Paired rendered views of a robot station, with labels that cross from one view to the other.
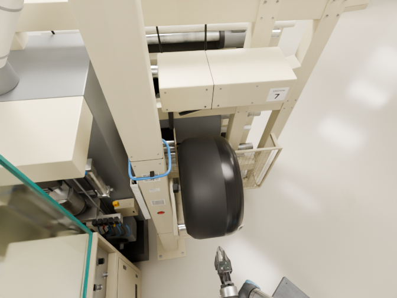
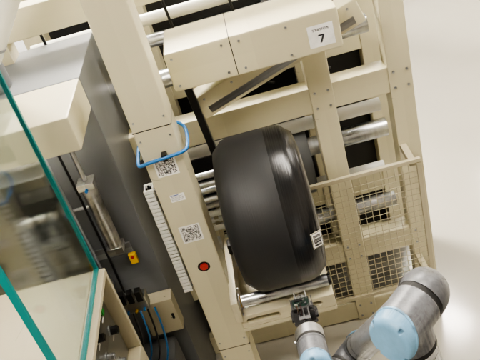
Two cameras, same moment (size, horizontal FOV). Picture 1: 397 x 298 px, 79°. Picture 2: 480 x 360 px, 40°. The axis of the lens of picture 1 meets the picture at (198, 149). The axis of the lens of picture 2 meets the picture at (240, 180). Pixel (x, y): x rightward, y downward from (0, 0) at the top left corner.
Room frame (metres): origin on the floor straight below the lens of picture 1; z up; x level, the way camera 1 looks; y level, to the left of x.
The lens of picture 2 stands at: (-1.30, -0.51, 2.59)
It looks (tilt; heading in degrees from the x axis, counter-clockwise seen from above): 32 degrees down; 15
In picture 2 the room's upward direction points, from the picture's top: 17 degrees counter-clockwise
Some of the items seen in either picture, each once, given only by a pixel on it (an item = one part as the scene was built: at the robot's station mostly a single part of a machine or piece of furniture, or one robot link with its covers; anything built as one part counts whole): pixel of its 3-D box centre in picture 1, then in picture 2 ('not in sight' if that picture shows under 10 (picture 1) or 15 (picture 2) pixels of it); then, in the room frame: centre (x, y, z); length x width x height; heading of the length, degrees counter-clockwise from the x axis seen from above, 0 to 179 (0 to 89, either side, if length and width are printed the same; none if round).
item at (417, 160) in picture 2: (220, 175); (329, 247); (0.99, -0.20, 0.65); 0.90 x 0.02 x 0.70; 101
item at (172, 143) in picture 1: (162, 149); (207, 196); (0.95, 0.26, 1.05); 0.20 x 0.15 x 0.30; 101
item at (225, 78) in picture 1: (223, 78); (250, 38); (0.94, -0.10, 1.71); 0.61 x 0.25 x 0.15; 101
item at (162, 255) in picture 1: (171, 243); not in sight; (0.55, 0.21, 0.01); 0.27 x 0.27 x 0.02; 11
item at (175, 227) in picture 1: (173, 207); (233, 277); (0.59, 0.14, 0.90); 0.40 x 0.03 x 0.10; 11
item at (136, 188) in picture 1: (143, 200); (171, 239); (0.51, 0.29, 1.19); 0.05 x 0.04 x 0.48; 11
